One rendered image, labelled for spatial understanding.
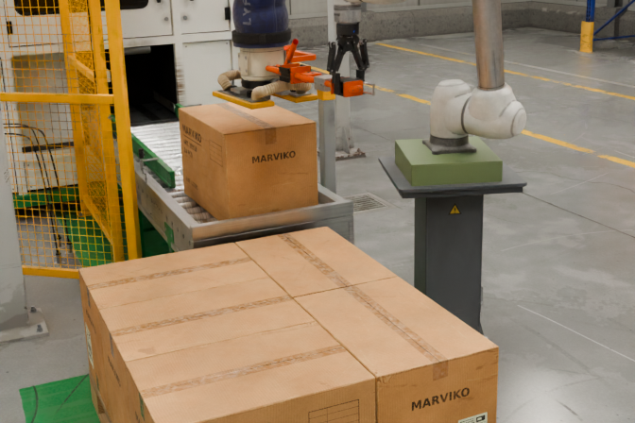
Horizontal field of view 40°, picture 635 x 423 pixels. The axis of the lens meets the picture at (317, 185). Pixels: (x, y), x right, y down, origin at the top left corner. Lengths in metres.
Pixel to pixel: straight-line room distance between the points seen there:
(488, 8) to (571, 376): 1.46
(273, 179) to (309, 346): 1.14
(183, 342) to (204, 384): 0.27
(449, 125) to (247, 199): 0.86
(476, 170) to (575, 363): 0.90
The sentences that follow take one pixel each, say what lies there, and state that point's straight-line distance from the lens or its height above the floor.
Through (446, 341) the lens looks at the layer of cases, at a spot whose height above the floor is 0.54.
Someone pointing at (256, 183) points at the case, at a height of 0.73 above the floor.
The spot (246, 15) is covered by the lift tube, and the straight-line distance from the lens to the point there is 3.34.
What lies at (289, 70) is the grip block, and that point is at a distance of 3.18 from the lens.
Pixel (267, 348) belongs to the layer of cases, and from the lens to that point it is 2.60.
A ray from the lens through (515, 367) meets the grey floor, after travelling 3.68.
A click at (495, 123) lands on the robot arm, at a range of 3.37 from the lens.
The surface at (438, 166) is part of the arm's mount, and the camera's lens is 3.39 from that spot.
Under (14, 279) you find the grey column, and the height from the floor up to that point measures 0.25.
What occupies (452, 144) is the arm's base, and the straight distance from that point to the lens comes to 3.52.
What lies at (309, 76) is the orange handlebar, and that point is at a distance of 3.10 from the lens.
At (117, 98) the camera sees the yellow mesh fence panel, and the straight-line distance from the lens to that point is 4.06.
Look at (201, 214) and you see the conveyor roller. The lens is 3.79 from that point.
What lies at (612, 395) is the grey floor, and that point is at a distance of 3.56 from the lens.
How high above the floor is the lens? 1.72
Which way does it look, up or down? 16 degrees down
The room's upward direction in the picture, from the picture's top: 2 degrees counter-clockwise
